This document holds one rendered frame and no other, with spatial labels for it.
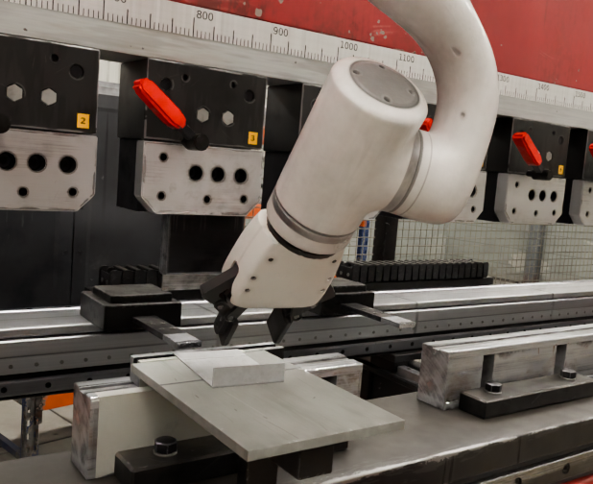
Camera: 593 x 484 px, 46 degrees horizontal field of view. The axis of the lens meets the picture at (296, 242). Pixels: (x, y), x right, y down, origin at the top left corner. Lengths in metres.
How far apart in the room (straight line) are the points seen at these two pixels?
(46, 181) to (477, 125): 0.41
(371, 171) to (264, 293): 0.18
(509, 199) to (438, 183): 0.57
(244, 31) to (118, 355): 0.53
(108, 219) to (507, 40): 0.76
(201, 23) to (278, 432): 0.44
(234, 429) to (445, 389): 0.55
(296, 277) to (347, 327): 0.66
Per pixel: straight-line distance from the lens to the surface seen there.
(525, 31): 1.16
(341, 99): 0.53
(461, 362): 1.15
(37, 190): 0.73
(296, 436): 0.64
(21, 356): 1.05
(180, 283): 0.84
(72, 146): 0.74
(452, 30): 0.58
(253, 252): 0.63
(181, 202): 0.78
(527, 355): 1.28
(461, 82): 0.59
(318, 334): 1.27
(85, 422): 0.83
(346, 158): 0.55
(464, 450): 1.01
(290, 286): 0.67
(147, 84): 0.72
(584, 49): 1.29
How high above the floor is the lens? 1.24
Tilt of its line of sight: 6 degrees down
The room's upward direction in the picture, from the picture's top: 5 degrees clockwise
